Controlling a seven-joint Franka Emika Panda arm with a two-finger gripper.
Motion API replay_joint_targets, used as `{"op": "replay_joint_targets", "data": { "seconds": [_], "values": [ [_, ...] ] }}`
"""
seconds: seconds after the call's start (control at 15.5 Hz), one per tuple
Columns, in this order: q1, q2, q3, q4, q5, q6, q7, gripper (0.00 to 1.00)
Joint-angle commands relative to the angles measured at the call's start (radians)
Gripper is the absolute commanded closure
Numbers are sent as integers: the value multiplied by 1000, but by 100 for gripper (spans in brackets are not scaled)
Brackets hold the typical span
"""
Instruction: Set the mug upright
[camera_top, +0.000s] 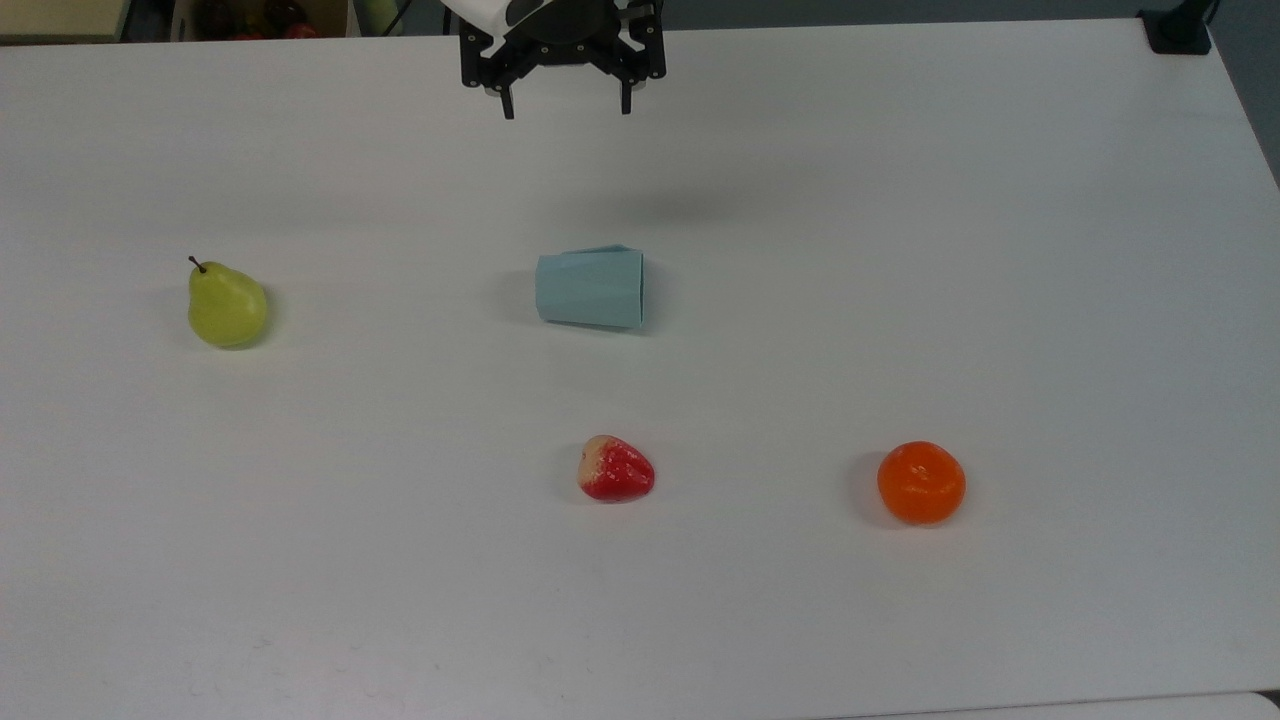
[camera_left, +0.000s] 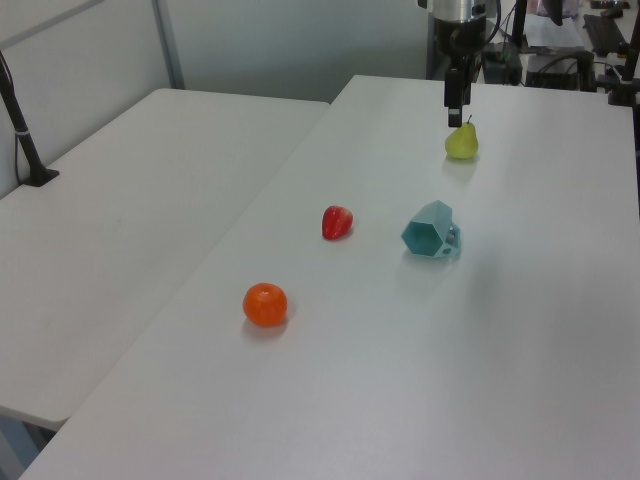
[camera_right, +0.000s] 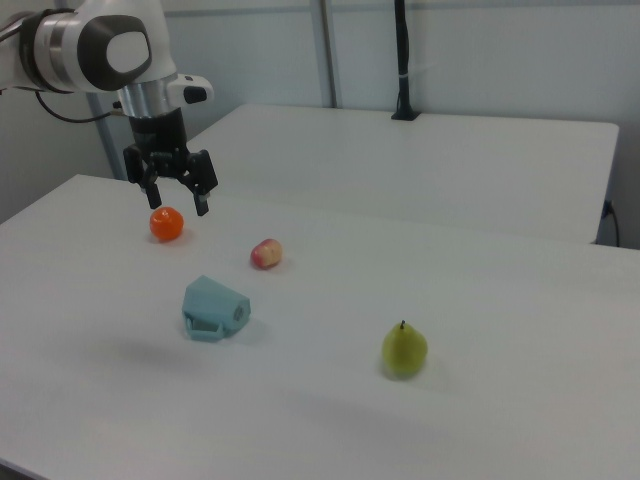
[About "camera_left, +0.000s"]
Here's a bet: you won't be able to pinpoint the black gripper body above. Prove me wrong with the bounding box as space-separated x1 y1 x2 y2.
433 17 485 72

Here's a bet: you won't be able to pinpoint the teal hexagonal mug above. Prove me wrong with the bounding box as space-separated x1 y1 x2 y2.
401 200 462 262

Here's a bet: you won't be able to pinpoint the black electronics box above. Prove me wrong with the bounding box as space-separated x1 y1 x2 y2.
481 41 522 85

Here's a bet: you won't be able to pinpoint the green toy pear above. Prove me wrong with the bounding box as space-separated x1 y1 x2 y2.
444 114 481 162

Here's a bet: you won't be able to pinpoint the thin black vertical pole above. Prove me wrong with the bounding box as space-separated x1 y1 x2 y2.
509 0 529 57

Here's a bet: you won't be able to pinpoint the black keyboard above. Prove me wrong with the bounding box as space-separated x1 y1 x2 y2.
583 13 632 57

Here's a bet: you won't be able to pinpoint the black clamp stand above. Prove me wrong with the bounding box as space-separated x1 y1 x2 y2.
606 41 640 107

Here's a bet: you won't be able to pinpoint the red toy strawberry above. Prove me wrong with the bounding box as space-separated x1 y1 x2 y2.
321 204 355 241

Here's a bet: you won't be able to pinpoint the orange toy tangerine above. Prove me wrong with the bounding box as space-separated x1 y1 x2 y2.
242 282 289 328

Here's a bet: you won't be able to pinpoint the grey metal partition post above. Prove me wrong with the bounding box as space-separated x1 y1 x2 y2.
151 0 186 91

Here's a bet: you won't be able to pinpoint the black camera stand pole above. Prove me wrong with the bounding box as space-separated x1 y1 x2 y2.
0 49 60 188

